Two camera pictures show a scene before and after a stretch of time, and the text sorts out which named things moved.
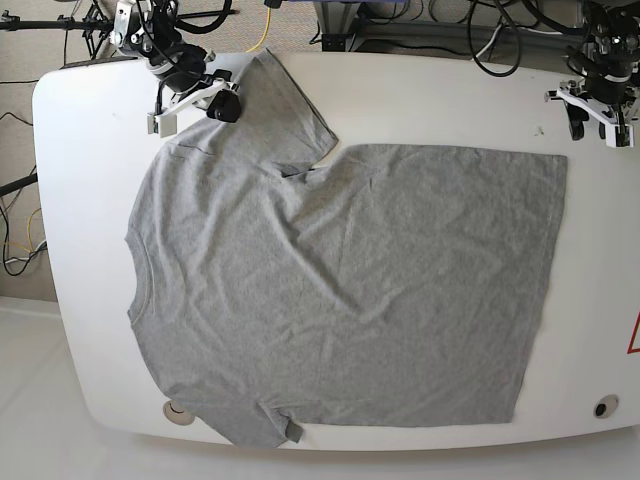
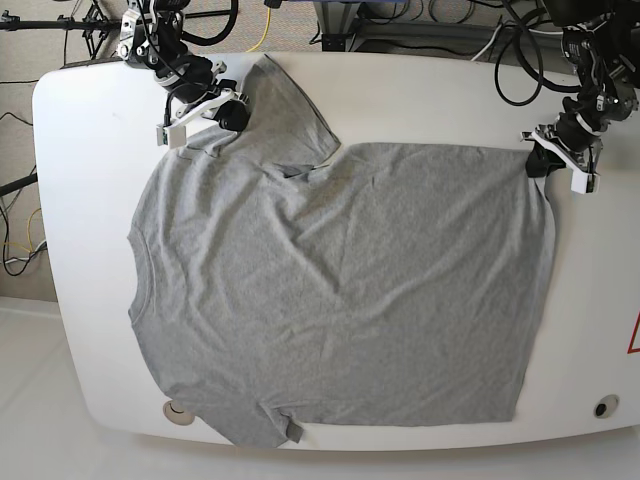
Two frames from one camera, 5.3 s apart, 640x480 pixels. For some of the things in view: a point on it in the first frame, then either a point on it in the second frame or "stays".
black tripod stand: x=95 y=26 stays
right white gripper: x=618 y=134 → x=550 y=154
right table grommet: x=605 y=406 stays
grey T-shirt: x=388 y=285 stays
